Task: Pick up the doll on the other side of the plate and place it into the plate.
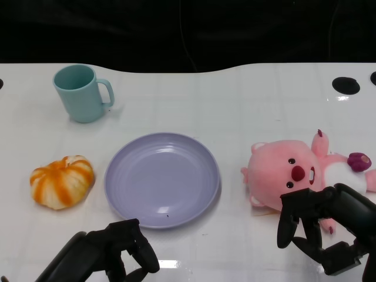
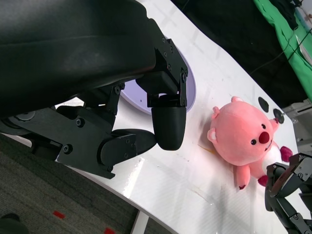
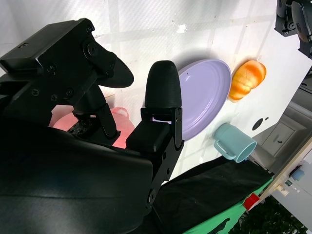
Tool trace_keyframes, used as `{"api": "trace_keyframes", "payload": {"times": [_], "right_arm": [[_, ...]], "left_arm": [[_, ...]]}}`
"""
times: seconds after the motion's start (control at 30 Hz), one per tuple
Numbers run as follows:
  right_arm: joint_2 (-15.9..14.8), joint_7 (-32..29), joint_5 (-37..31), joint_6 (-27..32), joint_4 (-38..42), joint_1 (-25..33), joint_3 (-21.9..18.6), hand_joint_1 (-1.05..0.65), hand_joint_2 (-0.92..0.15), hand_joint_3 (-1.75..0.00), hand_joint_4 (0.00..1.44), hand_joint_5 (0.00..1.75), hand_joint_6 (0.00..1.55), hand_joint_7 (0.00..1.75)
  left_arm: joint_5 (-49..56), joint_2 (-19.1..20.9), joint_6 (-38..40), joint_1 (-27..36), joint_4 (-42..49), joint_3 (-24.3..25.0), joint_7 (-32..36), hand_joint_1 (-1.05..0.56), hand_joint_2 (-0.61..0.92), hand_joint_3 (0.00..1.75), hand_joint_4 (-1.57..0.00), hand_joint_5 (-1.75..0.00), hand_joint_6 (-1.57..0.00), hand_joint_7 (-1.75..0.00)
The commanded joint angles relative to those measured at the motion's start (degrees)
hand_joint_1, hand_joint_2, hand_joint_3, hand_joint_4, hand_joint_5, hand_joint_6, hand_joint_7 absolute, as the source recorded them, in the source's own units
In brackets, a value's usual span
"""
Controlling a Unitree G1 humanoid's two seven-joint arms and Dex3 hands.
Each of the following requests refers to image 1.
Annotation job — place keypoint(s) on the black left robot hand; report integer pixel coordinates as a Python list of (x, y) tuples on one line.
[(88, 252)]

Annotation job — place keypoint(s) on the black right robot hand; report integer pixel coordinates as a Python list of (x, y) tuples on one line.
[(349, 205)]

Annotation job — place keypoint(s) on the pink plush beaver doll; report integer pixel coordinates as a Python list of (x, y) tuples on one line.
[(273, 170)]

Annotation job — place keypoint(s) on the lavender round plate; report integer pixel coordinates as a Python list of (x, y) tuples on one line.
[(161, 179)]

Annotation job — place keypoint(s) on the orange white striped pumpkin toy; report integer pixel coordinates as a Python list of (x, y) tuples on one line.
[(61, 182)]

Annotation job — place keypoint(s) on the teal plastic mug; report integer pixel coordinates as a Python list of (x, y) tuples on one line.
[(79, 97)]

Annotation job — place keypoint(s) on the black backdrop curtain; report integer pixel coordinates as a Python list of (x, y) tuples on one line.
[(117, 29)]

